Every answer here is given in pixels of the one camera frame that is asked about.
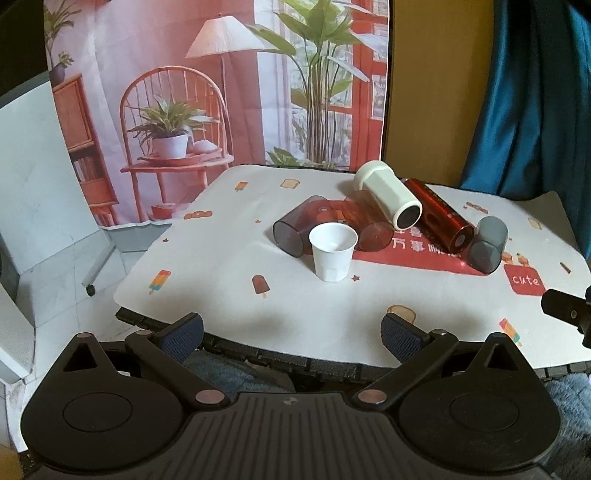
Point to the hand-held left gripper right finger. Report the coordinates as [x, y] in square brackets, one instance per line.
[400, 338]

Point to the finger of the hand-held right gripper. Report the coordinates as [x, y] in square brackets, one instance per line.
[564, 310]

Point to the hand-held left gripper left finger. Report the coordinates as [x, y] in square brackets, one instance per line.
[183, 336]

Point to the grey transparent cup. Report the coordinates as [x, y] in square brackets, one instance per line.
[489, 248]

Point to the white paper cup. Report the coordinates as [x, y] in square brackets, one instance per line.
[332, 259]

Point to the red metallic cup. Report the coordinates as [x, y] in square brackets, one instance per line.
[438, 213]

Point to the white cylindrical cup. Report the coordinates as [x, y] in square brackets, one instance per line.
[386, 191]

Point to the dark red transparent cup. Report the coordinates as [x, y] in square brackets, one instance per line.
[295, 227]

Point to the white printed tablecloth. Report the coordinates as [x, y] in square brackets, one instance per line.
[277, 314]

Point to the blue curtain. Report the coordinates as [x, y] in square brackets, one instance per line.
[531, 92]

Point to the wall poster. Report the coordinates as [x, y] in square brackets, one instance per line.
[249, 92]

